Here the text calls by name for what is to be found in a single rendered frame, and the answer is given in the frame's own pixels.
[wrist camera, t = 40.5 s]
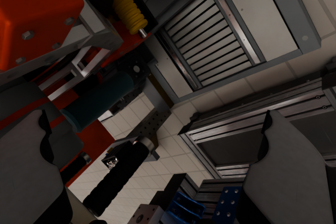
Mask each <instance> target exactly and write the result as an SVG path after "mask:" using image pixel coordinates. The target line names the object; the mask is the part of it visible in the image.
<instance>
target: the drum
mask: <svg viewBox="0 0 336 224"><path fill-rule="evenodd" d="M35 110H45V113H46V116H47V119H48V122H49V125H50V128H51V131H52V134H50V135H49V138H48V140H49V143H50V146H51V149H52V152H53V155H54V159H53V162H52V163H53V164H54V165H56V166H57V167H58V168H59V170H61V169H62V168H63V167H64V166H66V165H68V164H69V162H70V161H71V160H72V159H73V158H74V157H75V156H76V155H77V154H78V153H79V152H80V151H81V150H82V148H83V147H84V143H83V141H82V140H81V139H80V138H79V137H78V136H77V135H76V133H75V132H74V131H73V130H72V128H73V126H72V125H71V124H70V122H69V121H68V120H67V119H66V117H65V116H64V115H63V114H62V113H61V112H60V111H59V110H58V109H57V107H56V106H55V105H54V104H53V103H52V101H51V100H50V99H49V98H48V97H47V96H46V95H45V94H44V93H43V91H42V90H41V89H40V88H39V87H38V86H37V85H36V83H35V82H33V81H29V82H27V81H26V80H25V79H24V77H23V76H20V77H18V78H16V79H14V80H12V81H9V82H7V83H5V84H3V85H1V86H0V139H1V138H2V137H3V136H4V135H5V134H6V133H8V132H9V131H10V130H11V129H12V128H14V127H15V126H16V125H17V124H18V123H20V122H21V121H22V120H23V119H24V118H26V117H27V116H28V115H29V114H30V113H31V112H33V111H35Z"/></svg>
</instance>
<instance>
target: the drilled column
mask: <svg viewBox="0 0 336 224"><path fill-rule="evenodd" d="M168 112H169V113H168ZM171 114H172V113H171V111H170V110H166V111H163V112H161V113H159V112H158V111H157V110H156V108H155V107H154V108H153V109H152V110H151V111H150V113H149V114H148V115H147V116H146V117H145V118H144V119H143V120H142V121H141V122H140V123H139V124H138V125H137V126H136V127H135V128H134V129H133V130H132V131H131V132H130V133H129V134H128V135H127V136H126V137H129V136H132V135H136V134H139V133H142V135H143V136H144V137H146V138H148V139H149V140H150V139H151V138H152V136H153V135H154V134H155V133H156V132H157V130H158V129H159V128H160V127H161V126H162V125H163V123H164V122H165V121H166V120H167V119H168V117H169V116H170V115H171Z"/></svg>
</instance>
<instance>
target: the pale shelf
mask: <svg viewBox="0 0 336 224"><path fill-rule="evenodd" d="M138 136H143V134H142V133H138V134H135V135H131V136H128V137H124V138H121V139H117V140H115V141H114V142H113V143H112V144H111V145H110V146H109V147H108V148H107V149H106V150H107V151H108V150H109V149H110V148H114V147H116V146H118V145H120V144H122V143H124V142H127V141H130V142H131V143H133V141H134V140H135V139H136V138H137V137H138ZM159 158H160V156H159V155H158V153H157V152H156V151H154V152H153V153H152V155H151V156H150V157H147V158H146V159H145V160H144V161H143V162H153V161H157V160H158V159H159Z"/></svg>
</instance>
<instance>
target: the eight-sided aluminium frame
mask: <svg viewBox="0 0 336 224"><path fill-rule="evenodd" d="M83 1H84V7H83V9H82V11H81V12H80V14H79V16H78V18H77V19H76V21H75V23H74V25H73V26H72V28H71V30H70V32H69V33H68V35H67V37H66V39H65V40H64V42H63V44H62V46H61V47H60V48H58V49H55V50H53V51H51V52H48V53H46V54H44V55H41V56H39V57H37V58H34V59H32V60H30V61H27V62H25V63H23V64H20V65H18V66H16V67H13V68H11V69H9V70H1V69H0V86H1V85H4V84H6V83H8V82H10V81H12V80H14V79H16V78H18V77H21V76H23V75H25V74H27V73H29V72H31V71H33V70H36V69H38V68H40V67H42V66H44V65H46V64H48V63H50V62H53V61H55V60H57V59H59V58H61V57H63V56H65V55H67V54H70V53H72V52H74V51H76V50H78V49H81V50H80V51H79V52H78V54H77V55H76V56H75V58H74V59H73V60H72V61H70V62H69V63H68V64H67V65H66V66H65V67H64V68H62V69H61V70H60V71H58V72H57V73H55V74H54V75H53V76H51V77H50V78H49V79H47V80H46V81H45V82H43V83H42V84H40V85H39V86H38V87H39V88H40V89H41V90H42V92H43V93H44V92H45V91H46V90H48V89H49V88H50V87H52V86H53V85H55V84H56V83H57V82H59V81H60V80H61V79H63V78H64V77H65V76H67V75H68V74H70V73H71V72H72V74H73V75H74V76H75V77H74V78H72V79H71V80H70V81H68V82H67V83H66V84H64V85H63V86H61V87H60V88H59V89H57V90H56V91H55V92H53V93H52V94H50V95H49V96H48V98H49V99H50V100H51V102H53V101H55V100H56V99H57V98H59V97H60V96H62V95H63V94H64V93H66V92H67V91H68V90H70V89H71V88H73V87H74V86H75V85H77V84H78V83H79V82H81V81H83V80H85V79H87V78H88V77H89V76H90V75H91V74H93V73H94V72H95V71H96V70H95V69H97V68H98V67H99V66H100V65H101V64H102V63H103V62H104V61H105V60H106V59H107V58H108V57H109V56H110V55H111V54H112V53H113V52H114V51H116V50H117V49H119V48H120V47H121V45H122V43H123V42H124V40H123V39H122V38H121V36H120V35H119V33H118V32H117V31H116V29H115V28H114V27H113V25H112V24H111V22H110V21H109V20H108V18H105V17H104V16H103V15H102V14H101V13H100V12H99V11H98V10H97V9H96V8H95V7H94V6H93V5H92V4H91V3H90V1H89V0H83ZM97 47H99V48H102V49H101V50H100V51H99V53H98V54H97V55H96V56H95V57H94V58H93V59H92V60H91V61H90V63H89V64H88V63H87V62H86V61H85V60H86V59H87V58H88V57H89V56H90V55H91V54H92V53H93V52H94V50H95V49H96V48H97Z"/></svg>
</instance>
